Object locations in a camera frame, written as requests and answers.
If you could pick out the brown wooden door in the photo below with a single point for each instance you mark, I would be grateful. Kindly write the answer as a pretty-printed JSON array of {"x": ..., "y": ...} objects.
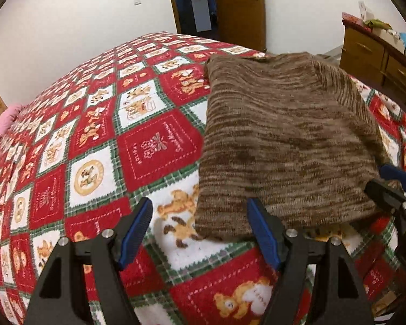
[{"x": 242, "y": 22}]

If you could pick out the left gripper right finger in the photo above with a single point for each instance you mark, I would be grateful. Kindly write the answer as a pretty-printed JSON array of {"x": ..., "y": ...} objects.
[{"x": 323, "y": 268}]

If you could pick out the brown knitted sweater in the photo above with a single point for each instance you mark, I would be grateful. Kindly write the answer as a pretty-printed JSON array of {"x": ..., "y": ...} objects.
[{"x": 291, "y": 130}]

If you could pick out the red christmas bear bedspread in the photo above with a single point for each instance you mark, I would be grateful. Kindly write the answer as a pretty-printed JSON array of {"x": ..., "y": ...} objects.
[{"x": 130, "y": 124}]

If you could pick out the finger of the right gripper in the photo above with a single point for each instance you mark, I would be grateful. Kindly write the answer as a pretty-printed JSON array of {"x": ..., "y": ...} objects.
[
  {"x": 390, "y": 172},
  {"x": 388, "y": 199}
]

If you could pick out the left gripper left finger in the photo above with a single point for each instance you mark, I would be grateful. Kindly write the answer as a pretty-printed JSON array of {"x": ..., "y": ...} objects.
[{"x": 60, "y": 295}]

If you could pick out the items on dresser top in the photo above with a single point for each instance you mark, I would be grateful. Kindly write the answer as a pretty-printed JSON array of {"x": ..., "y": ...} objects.
[{"x": 381, "y": 29}]

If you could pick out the pink folded blanket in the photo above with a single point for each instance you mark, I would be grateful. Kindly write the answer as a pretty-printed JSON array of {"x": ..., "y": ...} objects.
[{"x": 8, "y": 117}]

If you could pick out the wooden dresser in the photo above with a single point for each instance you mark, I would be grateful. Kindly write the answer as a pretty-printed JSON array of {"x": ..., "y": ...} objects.
[{"x": 372, "y": 60}]

